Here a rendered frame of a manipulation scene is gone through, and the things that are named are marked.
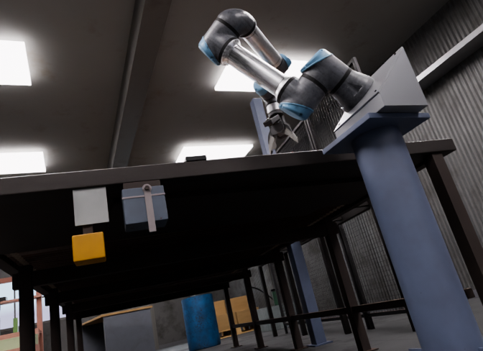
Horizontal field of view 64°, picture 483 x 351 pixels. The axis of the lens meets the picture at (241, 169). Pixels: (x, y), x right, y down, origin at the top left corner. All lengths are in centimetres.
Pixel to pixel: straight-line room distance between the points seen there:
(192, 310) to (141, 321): 90
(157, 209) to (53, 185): 33
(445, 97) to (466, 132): 47
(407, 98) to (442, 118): 361
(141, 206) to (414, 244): 85
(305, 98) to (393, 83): 29
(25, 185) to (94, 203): 21
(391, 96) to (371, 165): 23
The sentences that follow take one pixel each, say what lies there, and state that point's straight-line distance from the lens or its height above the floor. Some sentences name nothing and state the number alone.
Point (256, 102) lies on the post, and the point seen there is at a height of 235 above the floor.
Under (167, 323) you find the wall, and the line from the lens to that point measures 1139.
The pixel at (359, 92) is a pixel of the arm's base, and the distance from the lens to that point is 145.
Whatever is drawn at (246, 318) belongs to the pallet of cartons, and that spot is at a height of 26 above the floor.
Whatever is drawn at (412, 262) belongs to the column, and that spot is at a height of 41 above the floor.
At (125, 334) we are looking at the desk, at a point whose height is 47.
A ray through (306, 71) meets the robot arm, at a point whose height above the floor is 113.
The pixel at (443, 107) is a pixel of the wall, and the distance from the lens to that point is 497.
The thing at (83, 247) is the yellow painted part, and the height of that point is 66.
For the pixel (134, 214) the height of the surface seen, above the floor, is 74.
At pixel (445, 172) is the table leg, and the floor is 76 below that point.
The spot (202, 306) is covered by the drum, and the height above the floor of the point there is 63.
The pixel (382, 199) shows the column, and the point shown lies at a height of 62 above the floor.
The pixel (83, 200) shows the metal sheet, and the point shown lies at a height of 82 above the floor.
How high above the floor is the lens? 38
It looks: 20 degrees up
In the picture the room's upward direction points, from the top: 13 degrees counter-clockwise
